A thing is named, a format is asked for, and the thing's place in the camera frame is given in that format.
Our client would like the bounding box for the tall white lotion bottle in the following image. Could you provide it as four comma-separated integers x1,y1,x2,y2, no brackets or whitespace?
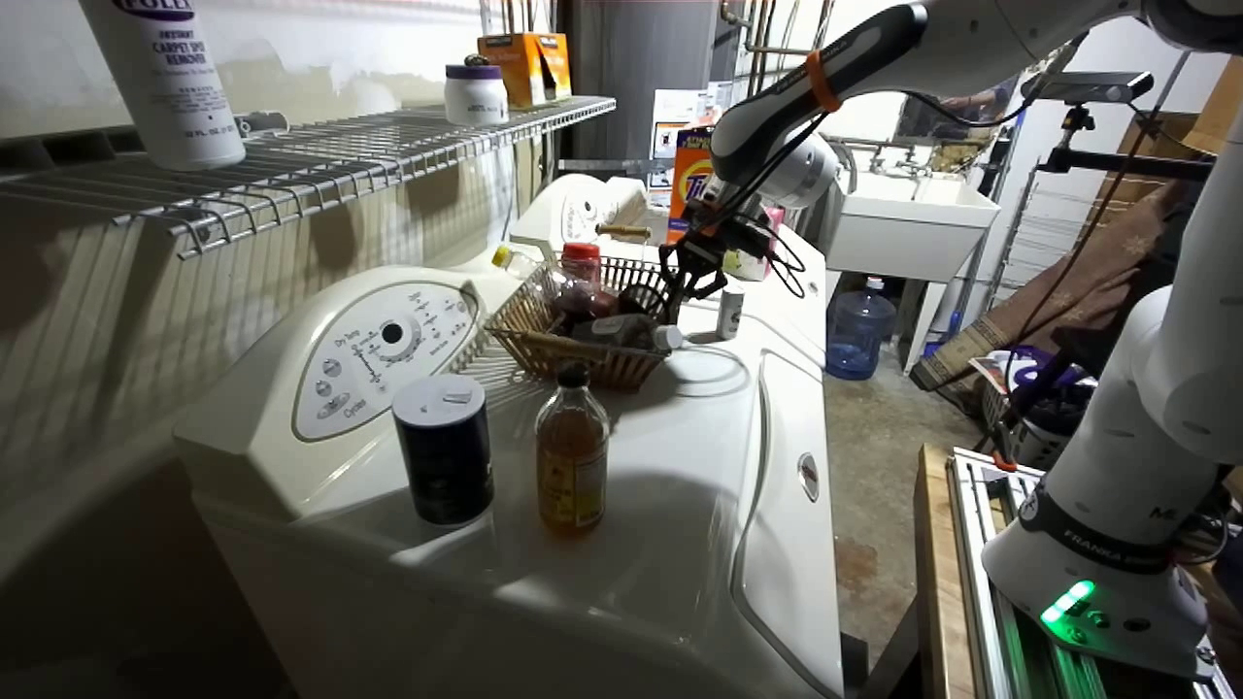
78,0,253,173

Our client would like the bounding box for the black camera on stand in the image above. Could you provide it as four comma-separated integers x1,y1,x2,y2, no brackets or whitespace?
1016,67,1222,184

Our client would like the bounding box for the blue water jug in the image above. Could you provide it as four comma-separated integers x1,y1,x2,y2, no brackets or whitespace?
822,281,902,384

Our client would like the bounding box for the white wire shelf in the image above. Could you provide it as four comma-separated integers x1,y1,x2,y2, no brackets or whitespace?
0,88,620,263

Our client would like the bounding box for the orange blue detergent box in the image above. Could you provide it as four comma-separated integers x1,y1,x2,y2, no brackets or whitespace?
662,119,722,248

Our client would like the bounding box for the white utility sink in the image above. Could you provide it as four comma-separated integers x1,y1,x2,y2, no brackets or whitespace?
822,163,1005,288

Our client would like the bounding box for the brown vinegar bottle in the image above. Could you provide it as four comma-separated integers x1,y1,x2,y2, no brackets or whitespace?
529,362,612,542

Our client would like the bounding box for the white washing machine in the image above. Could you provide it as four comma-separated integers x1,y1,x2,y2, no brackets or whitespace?
172,248,855,699

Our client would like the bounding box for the white dryer machine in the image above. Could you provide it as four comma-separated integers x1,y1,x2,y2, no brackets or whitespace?
506,171,833,317

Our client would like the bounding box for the dark purple bag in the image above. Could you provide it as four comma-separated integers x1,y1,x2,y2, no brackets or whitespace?
971,338,1105,458

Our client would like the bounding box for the brown cloth pile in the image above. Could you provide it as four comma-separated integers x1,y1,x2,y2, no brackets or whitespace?
908,112,1222,396

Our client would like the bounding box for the black cable with orange connectors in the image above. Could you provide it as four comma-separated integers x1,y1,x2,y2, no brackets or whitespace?
718,46,845,304

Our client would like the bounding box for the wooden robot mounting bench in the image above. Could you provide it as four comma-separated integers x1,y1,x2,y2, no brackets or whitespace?
908,439,1243,699

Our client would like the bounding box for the brown wicker wire basket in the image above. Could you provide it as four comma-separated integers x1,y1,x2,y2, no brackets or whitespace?
480,253,688,396

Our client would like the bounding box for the black jar with white lid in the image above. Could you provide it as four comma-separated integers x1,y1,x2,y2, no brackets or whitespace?
389,373,498,529

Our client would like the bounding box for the red capped spice bottle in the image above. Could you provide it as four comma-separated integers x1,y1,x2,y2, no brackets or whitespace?
556,238,609,312

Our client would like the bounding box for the white jar with dark lid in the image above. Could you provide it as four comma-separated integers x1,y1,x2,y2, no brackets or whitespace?
437,59,515,130

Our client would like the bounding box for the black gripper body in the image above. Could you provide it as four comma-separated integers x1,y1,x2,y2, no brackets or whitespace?
678,178,784,263

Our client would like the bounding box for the grey water heater tank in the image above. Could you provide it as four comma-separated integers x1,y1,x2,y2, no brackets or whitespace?
564,0,722,168

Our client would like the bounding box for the orange box on shelf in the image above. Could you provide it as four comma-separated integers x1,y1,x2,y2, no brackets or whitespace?
473,27,579,112

